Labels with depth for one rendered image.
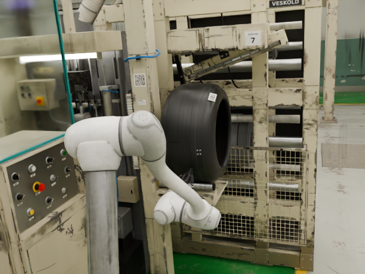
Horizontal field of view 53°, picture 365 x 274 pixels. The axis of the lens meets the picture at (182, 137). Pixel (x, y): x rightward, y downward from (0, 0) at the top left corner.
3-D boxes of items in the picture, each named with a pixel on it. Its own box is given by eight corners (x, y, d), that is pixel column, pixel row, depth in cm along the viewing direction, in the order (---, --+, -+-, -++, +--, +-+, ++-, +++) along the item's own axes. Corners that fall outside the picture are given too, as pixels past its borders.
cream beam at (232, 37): (167, 54, 229) (164, 30, 225) (180, 51, 252) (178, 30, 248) (265, 49, 209) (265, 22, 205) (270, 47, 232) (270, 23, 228)
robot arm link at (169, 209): (161, 206, 175) (187, 213, 172) (148, 225, 162) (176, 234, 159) (163, 187, 171) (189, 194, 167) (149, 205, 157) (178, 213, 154)
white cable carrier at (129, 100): (133, 168, 231) (125, 94, 219) (137, 166, 236) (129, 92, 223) (139, 169, 230) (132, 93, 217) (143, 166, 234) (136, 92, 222)
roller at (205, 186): (157, 179, 218) (159, 178, 222) (156, 186, 218) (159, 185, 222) (213, 183, 206) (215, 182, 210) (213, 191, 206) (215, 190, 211)
